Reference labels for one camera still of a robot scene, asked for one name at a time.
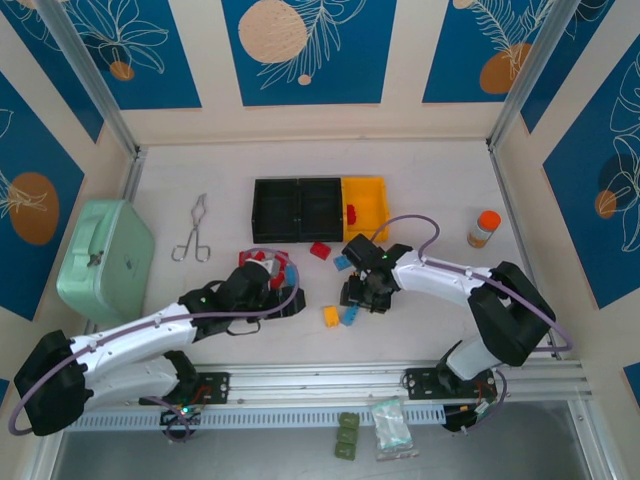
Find blue floral wall panel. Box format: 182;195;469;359
0;69;86;321
0;0;106;145
221;0;399;107
62;0;204;111
542;47;640;310
519;0;640;134
421;0;559;105

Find aluminium side rail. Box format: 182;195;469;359
487;143;566;361
117;146;149;204

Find orange capped bottle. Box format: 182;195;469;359
467;210;502;249

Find clear plastic bag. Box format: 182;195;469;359
369;397;420;462

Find aluminium frame post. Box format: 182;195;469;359
486;0;587;151
34;0;147;161

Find mint green carry case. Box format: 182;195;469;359
55;199;156;326

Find metal tongs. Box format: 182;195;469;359
171;193;212;263

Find black plastic bin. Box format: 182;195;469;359
297;177;346;245
251;178;301;244

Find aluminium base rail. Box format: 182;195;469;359
189;360;586;401

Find yellow plastic bin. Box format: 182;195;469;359
341;175;391;244

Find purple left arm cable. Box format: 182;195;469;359
8;246;302;437

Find white slotted cable tray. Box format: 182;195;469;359
64;403;446;432

